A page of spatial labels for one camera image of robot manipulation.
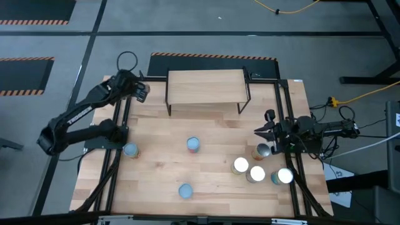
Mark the grey furniture foot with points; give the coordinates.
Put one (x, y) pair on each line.
(9, 144)

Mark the wooden shelf black metal frame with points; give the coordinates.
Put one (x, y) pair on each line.
(206, 86)

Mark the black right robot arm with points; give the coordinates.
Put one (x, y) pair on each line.
(331, 128)

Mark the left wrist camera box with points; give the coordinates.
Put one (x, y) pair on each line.
(142, 91)

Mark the teal orange label tin can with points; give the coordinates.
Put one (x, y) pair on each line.
(284, 175)

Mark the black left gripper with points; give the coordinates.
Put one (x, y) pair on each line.
(128, 82)

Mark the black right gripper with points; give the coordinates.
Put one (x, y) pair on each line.
(282, 132)

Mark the black metal stand frame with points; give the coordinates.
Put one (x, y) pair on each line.
(359, 80)

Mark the black furniture foot bar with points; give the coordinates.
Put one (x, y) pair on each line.
(356, 182)

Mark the dark grey floor box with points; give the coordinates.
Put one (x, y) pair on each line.
(381, 206)

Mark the black hazard-striped floor mat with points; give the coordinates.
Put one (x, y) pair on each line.
(22, 76)
(262, 67)
(34, 9)

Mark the green red swirl label can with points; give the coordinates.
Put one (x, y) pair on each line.
(130, 149)

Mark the silver metal bracket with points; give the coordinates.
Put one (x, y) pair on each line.
(115, 220)
(289, 222)

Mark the orange pineapple label tin can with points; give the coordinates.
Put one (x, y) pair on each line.
(185, 191)

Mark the white paper sheet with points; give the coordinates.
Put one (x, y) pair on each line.
(337, 173)

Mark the pink green label tin can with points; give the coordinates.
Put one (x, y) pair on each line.
(193, 143)

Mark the grey equipment cabinet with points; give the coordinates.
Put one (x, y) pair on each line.
(393, 150)

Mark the black table crossbar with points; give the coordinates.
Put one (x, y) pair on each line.
(156, 218)

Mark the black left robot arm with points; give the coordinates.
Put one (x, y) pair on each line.
(78, 114)

